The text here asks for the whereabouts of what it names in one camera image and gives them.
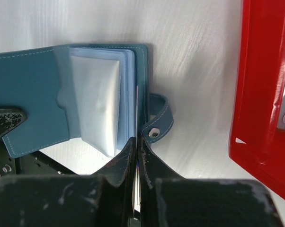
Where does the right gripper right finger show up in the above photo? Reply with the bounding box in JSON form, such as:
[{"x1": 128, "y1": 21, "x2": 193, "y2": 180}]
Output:
[{"x1": 137, "y1": 137, "x2": 282, "y2": 227}]

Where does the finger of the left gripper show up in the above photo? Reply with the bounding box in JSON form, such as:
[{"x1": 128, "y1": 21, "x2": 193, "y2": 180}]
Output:
[{"x1": 0, "y1": 107, "x2": 27, "y2": 139}]

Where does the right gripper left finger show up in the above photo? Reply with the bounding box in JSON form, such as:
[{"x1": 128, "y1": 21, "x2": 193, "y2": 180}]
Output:
[{"x1": 0, "y1": 137, "x2": 136, "y2": 227}]

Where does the blue leather card holder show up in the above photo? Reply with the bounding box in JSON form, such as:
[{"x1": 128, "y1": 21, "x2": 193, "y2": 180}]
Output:
[{"x1": 0, "y1": 44, "x2": 174, "y2": 158}]

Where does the red plastic bin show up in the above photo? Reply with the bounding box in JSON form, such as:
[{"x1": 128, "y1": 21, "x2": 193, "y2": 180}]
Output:
[{"x1": 229, "y1": 0, "x2": 285, "y2": 199}]

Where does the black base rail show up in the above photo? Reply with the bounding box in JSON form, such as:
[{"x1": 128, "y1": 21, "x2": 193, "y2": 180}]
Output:
[{"x1": 0, "y1": 140, "x2": 74, "y2": 177}]

